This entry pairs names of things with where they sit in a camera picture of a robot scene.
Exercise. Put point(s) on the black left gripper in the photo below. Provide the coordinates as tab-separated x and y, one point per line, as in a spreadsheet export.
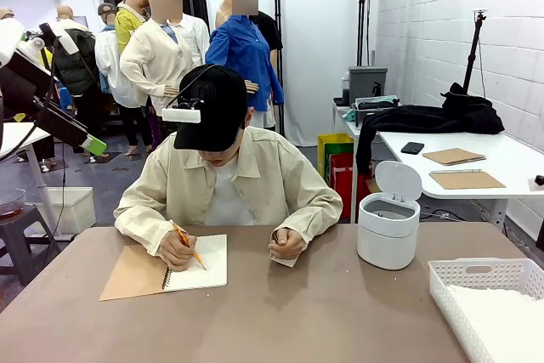
21	86

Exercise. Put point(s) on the orange pencil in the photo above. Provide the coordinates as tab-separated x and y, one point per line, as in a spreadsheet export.
200	261

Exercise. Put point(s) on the spiral notebook kraft cover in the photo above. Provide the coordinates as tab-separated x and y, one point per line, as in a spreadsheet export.
200	269

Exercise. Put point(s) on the person's right forearm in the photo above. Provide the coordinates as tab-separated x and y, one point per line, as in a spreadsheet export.
136	222

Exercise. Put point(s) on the person's left forearm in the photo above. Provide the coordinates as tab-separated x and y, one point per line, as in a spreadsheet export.
319	218

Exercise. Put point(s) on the person's right hand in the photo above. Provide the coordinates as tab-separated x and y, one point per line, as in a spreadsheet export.
178	252

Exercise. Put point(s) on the person's left hand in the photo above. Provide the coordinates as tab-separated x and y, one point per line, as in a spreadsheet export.
287	246

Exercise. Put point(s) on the white storage crate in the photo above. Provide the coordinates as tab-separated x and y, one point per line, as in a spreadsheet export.
78	210

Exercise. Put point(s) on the small white table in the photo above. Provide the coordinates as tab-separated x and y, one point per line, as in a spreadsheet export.
17	137

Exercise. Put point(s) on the mannequin in dark puffer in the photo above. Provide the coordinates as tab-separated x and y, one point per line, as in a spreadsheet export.
76	69

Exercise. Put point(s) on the mannequin in white shirt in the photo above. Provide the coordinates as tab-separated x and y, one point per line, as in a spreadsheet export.
108	61

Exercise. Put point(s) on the clear bowl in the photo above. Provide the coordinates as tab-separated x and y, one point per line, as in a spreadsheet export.
10	205

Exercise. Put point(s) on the mannequin in cream cardigan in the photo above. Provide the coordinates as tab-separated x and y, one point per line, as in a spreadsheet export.
149	57

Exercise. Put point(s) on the grey plastic stool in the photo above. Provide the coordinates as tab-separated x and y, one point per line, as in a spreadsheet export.
25	227

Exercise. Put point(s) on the mannequin in yellow jacket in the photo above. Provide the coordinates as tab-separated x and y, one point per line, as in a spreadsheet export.
127	25

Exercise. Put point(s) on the black cap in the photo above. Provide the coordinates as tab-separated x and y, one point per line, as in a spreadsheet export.
217	125

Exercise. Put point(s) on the beige shirt torso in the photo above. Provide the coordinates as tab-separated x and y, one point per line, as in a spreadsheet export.
255	184

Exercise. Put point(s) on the mannequin in blue shirt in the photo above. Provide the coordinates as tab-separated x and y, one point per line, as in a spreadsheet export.
246	48

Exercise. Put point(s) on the mannequin in black shirt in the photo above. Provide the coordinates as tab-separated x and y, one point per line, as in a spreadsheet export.
268	27

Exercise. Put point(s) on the black light stand pole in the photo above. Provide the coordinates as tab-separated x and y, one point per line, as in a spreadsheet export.
278	18

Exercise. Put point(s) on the yellow shopping bag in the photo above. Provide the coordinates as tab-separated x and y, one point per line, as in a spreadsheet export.
327	154

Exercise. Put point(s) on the red shopping bag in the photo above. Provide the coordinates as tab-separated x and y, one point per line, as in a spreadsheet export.
342	180

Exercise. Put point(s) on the grey box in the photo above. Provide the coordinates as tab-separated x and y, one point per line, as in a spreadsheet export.
367	82

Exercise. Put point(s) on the grey tray with items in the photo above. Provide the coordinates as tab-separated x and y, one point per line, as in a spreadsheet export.
376	103

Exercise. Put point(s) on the black double stand poles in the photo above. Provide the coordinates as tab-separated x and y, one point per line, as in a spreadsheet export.
363	10

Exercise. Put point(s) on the white lidded trash bin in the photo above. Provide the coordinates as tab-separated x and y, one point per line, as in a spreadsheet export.
384	235

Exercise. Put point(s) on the black smartphone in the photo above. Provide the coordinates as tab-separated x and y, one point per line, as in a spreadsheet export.
412	148

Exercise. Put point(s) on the black jacket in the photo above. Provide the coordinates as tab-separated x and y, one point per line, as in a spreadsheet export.
425	118

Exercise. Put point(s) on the closed kraft notebook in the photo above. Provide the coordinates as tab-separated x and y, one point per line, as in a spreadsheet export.
452	156
467	180

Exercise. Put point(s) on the white perforated plastic basket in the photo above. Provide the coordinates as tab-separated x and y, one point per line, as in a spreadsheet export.
442	295

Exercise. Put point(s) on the black tripod white head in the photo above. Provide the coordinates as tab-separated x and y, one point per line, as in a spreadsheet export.
472	57

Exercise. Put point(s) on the large white desk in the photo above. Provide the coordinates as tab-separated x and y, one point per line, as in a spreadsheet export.
514	154

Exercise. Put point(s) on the white paper stack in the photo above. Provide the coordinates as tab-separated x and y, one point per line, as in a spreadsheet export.
497	324

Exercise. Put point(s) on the black knob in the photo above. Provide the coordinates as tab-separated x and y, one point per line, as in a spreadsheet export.
540	180

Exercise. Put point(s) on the white head camera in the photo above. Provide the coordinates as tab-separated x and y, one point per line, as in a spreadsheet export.
180	115

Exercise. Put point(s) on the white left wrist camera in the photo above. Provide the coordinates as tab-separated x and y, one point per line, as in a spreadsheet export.
64	40

